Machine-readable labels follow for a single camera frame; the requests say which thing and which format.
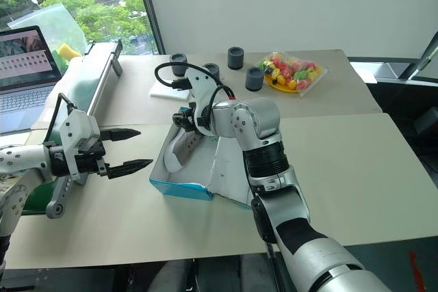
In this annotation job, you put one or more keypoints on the clear plastic bag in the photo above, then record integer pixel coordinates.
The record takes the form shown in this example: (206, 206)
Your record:
(58, 28)

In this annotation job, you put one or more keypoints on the clear bag of toy fruit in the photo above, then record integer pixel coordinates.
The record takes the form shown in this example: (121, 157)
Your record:
(294, 73)

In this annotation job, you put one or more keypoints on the black window frame post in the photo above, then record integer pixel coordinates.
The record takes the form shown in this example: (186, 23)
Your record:
(148, 8)

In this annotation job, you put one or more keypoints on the dark grey cylindrical cup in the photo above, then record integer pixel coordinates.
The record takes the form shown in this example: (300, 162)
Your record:
(255, 80)
(178, 64)
(235, 59)
(212, 69)

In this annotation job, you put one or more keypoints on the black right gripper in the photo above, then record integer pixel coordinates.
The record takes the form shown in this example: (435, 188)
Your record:
(183, 121)

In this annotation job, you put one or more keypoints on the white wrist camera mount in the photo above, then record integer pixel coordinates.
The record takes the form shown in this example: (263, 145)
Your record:
(200, 83)
(73, 128)

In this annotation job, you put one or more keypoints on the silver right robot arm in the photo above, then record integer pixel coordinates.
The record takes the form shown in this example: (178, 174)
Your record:
(308, 254)

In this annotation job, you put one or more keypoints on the blue and white shoebox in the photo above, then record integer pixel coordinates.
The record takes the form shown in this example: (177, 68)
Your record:
(191, 187)

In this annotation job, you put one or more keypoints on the red object on floor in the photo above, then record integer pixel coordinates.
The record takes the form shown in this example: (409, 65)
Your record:
(416, 271)

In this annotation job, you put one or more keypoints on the yellow sponge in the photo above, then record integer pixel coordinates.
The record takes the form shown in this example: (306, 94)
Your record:
(68, 52)

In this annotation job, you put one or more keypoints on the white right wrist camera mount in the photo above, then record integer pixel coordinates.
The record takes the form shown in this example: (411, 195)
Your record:
(200, 83)

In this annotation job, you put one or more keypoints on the grey laptop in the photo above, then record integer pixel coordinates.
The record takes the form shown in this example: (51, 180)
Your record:
(24, 76)

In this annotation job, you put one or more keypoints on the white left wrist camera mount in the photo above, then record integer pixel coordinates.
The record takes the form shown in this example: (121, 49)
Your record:
(73, 128)

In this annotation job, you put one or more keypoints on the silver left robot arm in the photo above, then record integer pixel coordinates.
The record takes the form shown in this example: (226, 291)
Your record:
(20, 160)

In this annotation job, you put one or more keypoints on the white shoe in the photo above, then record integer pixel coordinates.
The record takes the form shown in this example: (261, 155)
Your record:
(176, 155)

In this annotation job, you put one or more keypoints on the white foam pad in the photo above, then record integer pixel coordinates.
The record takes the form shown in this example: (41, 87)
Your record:
(164, 91)

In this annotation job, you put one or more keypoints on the grey metal window rail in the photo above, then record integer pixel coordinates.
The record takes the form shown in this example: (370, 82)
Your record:
(422, 59)

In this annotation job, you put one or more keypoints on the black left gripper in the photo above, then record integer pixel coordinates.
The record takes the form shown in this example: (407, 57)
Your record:
(90, 162)

